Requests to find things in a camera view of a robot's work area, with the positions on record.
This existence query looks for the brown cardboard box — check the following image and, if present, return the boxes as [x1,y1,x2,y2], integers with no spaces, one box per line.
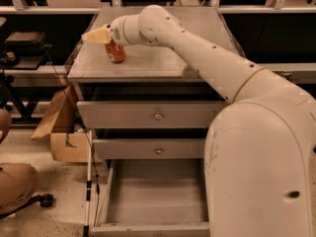
[32,86,88,163]

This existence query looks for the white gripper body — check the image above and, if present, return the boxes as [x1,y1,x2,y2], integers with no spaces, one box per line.
[106,18,125,45]

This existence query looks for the grey top drawer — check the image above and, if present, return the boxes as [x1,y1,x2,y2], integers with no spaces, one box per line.
[76,84,231,129]

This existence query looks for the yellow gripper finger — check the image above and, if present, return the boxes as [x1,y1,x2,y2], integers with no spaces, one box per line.
[81,26,112,44]

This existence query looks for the person's tan trouser legs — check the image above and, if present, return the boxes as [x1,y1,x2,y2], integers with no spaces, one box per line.
[0,108,40,215]

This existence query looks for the red coke can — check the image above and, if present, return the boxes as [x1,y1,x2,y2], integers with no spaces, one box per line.
[105,40,126,63]

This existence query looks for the black chair base with wheel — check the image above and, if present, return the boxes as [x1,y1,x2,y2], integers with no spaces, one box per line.
[0,194,54,219]

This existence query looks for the black cable beside cabinet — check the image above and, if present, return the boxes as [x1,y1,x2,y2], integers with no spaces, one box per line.
[39,44,101,227]

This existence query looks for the grey drawer cabinet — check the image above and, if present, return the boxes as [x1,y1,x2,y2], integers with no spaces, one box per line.
[66,6,250,237]

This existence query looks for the grey open bottom drawer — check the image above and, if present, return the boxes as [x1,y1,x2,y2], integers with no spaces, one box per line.
[91,159,210,237]

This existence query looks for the black device on stand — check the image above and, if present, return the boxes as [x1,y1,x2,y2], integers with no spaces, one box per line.
[0,17,51,124]

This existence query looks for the grey middle drawer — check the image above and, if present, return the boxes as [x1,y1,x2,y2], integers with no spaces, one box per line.
[93,128,206,159]

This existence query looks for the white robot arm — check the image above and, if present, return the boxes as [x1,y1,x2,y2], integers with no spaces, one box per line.
[82,5,316,237]

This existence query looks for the white and black pole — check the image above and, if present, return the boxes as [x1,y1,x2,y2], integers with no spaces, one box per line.
[83,131,92,237]

